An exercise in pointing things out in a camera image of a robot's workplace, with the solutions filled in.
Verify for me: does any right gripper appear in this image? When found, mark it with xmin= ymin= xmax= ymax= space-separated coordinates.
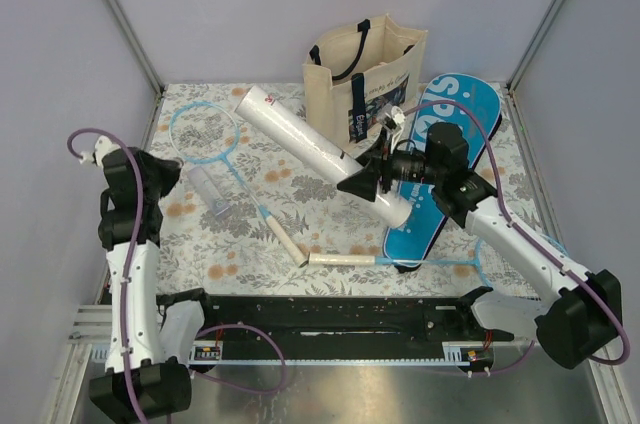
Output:
xmin=337 ymin=126 xmax=444 ymax=202

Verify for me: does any clear plastic tube cap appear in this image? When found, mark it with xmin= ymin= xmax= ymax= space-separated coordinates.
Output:
xmin=187 ymin=166 xmax=231 ymax=219

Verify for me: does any white shuttlecock tube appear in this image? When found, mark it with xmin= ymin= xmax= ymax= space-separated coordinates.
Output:
xmin=234 ymin=86 xmax=412 ymax=228

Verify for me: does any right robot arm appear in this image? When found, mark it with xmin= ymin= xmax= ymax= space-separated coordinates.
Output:
xmin=337 ymin=122 xmax=630 ymax=369

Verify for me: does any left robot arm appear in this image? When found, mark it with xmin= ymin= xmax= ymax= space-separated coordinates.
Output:
xmin=89 ymin=136 xmax=217 ymax=423

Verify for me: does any light blue racket left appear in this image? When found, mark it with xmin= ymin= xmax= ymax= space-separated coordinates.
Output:
xmin=168 ymin=101 xmax=308 ymax=267

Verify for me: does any light blue racket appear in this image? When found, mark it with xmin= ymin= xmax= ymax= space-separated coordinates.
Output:
xmin=308 ymin=233 xmax=574 ymax=301
xmin=168 ymin=101 xmax=308 ymax=267

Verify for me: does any beige canvas tote bag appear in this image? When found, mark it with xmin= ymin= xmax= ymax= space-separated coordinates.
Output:
xmin=303 ymin=15 xmax=428 ymax=151

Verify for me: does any light blue racket right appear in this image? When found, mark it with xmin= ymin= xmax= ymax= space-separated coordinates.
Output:
xmin=308 ymin=233 xmax=574 ymax=301

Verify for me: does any blue racket cover bag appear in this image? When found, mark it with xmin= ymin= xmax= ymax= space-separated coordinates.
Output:
xmin=383 ymin=73 xmax=502 ymax=260

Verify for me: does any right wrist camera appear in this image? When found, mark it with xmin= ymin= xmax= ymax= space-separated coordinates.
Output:
xmin=377 ymin=104 xmax=406 ymax=150

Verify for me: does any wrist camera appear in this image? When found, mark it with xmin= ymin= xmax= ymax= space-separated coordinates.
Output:
xmin=78 ymin=135 xmax=121 ymax=169
xmin=377 ymin=104 xmax=406 ymax=150

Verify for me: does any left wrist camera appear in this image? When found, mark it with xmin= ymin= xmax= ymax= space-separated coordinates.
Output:
xmin=78 ymin=135 xmax=121 ymax=169

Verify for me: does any aluminium frame post left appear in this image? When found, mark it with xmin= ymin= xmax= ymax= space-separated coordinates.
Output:
xmin=104 ymin=0 xmax=164 ymax=95

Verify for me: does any aluminium frame post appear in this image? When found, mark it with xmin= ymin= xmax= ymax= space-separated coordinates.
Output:
xmin=506 ymin=0 xmax=567 ymax=91
xmin=104 ymin=0 xmax=164 ymax=95

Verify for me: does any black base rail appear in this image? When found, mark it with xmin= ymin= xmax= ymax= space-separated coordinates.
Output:
xmin=156 ymin=288 xmax=513 ymax=364

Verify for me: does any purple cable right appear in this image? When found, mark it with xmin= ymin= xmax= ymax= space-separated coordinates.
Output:
xmin=402 ymin=99 xmax=630 ymax=378

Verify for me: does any aluminium frame post right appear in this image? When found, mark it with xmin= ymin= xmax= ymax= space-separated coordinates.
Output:
xmin=506 ymin=0 xmax=567 ymax=91

